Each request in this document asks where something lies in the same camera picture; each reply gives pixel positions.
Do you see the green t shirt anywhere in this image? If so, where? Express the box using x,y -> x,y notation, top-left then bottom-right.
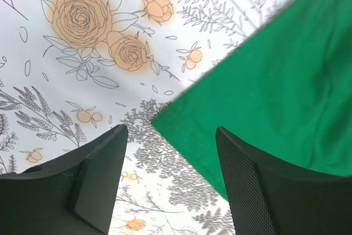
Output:
152,0 -> 351,197

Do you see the floral table cloth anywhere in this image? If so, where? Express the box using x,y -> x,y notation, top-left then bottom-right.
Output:
1,0 -> 287,234

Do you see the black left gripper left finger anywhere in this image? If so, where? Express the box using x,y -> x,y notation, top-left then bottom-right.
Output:
1,125 -> 128,234

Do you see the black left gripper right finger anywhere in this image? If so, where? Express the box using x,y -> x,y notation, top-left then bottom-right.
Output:
216,127 -> 351,235

